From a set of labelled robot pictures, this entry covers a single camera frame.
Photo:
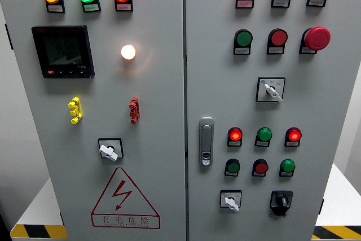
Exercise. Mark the black yellow striped tape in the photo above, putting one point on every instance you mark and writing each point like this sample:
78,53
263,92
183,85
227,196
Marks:
338,232
39,231

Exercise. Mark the small green round lamp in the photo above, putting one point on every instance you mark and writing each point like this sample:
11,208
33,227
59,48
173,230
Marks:
264,134
287,165

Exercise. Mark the grey cabinet door with lock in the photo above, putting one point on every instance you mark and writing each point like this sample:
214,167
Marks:
225,100

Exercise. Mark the grey cabinet door with display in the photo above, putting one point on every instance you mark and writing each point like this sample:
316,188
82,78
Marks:
158,88

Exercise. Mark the small red round lamp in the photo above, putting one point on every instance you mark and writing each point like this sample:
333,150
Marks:
235,135
293,135

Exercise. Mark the small green push button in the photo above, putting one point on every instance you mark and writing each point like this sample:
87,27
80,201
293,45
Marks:
233,166

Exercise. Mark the white round lamp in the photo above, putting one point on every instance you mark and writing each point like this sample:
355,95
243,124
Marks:
128,52

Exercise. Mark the red warning triangle sticker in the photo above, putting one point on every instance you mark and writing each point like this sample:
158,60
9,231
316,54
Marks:
125,219

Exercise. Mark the small label plate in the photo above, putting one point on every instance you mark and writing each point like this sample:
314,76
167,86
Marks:
275,50
258,175
285,174
230,174
307,50
244,4
55,8
316,2
124,7
291,144
234,144
261,144
280,3
91,7
242,50

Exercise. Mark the large red push button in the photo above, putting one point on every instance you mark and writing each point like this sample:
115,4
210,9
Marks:
278,37

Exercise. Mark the large red stop button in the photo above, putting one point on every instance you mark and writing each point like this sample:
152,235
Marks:
317,38

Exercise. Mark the black digital display meter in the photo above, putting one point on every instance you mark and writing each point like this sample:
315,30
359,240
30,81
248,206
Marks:
63,52

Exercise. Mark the black door hinge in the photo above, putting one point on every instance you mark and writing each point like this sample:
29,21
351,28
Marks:
321,206
61,219
9,36

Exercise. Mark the small red push button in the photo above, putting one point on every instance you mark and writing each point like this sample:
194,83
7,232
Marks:
260,167

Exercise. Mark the black knob turn switch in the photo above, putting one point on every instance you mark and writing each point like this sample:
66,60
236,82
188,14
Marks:
282,201

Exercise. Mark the silver door lock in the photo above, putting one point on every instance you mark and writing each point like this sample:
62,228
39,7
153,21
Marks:
206,139

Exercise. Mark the large green push button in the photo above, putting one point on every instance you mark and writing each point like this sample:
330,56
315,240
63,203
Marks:
244,37

